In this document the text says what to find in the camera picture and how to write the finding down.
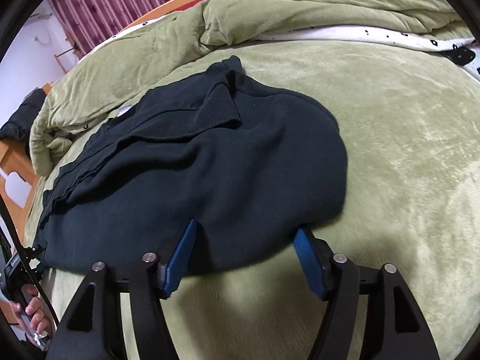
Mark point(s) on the green fleece bed sheet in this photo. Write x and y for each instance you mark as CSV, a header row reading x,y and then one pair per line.
x,y
410,124

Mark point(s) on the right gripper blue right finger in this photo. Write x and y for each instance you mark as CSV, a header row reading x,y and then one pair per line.
x,y
395,327

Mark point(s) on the black jacket on headboard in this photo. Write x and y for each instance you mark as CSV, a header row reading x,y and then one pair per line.
x,y
18,126

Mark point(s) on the wooden bed frame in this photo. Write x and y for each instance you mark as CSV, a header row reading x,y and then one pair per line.
x,y
123,67

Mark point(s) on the black long-sleeve sweatshirt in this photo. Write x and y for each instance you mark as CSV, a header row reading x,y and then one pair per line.
x,y
249,163

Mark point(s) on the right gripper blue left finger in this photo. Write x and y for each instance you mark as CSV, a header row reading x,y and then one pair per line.
x,y
91,327

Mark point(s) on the green quilt with floral lining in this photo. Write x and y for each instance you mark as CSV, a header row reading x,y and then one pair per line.
x,y
434,19

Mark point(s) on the wooden coat rack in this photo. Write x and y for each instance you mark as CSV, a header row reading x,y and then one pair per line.
x,y
73,51

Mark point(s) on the person's left hand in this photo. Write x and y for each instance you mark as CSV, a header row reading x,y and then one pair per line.
x,y
39,322

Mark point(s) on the white floral pillow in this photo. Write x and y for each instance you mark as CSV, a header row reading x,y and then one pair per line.
x,y
465,54

